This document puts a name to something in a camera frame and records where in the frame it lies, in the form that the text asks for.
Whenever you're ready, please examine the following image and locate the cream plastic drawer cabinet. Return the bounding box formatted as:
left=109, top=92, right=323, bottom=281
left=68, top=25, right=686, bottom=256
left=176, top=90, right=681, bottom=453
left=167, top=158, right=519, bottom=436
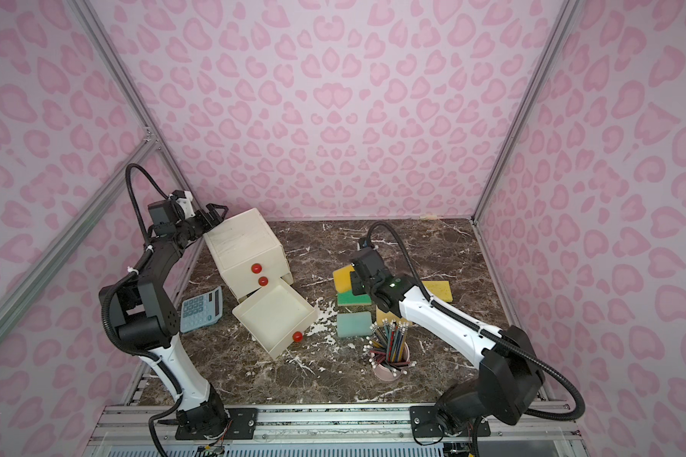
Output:
left=204, top=209, right=289, bottom=300

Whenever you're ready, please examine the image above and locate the bundle of coloured pencils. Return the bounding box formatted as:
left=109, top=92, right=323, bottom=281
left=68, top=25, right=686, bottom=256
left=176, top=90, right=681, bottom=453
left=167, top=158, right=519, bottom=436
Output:
left=364, top=323, right=409, bottom=365

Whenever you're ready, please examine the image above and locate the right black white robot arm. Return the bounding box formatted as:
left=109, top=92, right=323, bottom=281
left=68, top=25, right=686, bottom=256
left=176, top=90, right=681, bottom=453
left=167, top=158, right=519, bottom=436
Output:
left=351, top=221, right=586, bottom=445

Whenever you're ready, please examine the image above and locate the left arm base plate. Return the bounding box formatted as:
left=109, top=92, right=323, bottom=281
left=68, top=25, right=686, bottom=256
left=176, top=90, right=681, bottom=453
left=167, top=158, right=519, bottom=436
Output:
left=175, top=407, right=258, bottom=441

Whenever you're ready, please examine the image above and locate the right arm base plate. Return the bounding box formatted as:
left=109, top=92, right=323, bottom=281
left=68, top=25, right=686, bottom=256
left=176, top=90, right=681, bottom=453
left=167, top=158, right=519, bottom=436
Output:
left=409, top=404, right=492, bottom=441

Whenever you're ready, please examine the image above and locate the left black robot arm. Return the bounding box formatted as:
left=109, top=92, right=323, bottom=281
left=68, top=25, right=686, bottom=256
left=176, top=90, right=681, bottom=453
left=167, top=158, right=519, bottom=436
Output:
left=99, top=163, right=231, bottom=445

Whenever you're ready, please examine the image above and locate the green sponge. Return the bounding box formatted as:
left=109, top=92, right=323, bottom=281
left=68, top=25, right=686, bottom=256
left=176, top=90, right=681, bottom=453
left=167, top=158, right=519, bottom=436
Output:
left=337, top=291, right=372, bottom=307

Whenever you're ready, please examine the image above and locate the light blue calculator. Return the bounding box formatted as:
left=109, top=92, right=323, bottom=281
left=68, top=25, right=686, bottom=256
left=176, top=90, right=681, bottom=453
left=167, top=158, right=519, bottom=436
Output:
left=180, top=287, right=223, bottom=333

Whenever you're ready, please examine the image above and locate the pink pencil cup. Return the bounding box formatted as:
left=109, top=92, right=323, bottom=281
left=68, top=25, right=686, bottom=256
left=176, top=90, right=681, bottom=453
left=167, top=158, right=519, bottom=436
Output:
left=372, top=344, right=412, bottom=383

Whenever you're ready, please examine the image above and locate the cream bottom drawer red knob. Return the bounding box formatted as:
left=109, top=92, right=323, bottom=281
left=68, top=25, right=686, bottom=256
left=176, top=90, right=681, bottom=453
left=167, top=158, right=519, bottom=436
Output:
left=232, top=278, right=318, bottom=359

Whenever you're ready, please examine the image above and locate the light mint sponge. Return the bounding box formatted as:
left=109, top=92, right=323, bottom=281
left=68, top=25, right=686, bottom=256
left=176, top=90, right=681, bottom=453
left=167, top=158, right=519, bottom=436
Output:
left=337, top=312, right=373, bottom=338

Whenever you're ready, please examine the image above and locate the yellow porous sponge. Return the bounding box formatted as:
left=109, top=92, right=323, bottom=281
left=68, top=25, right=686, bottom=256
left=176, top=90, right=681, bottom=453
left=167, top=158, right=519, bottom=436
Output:
left=333, top=265, right=354, bottom=293

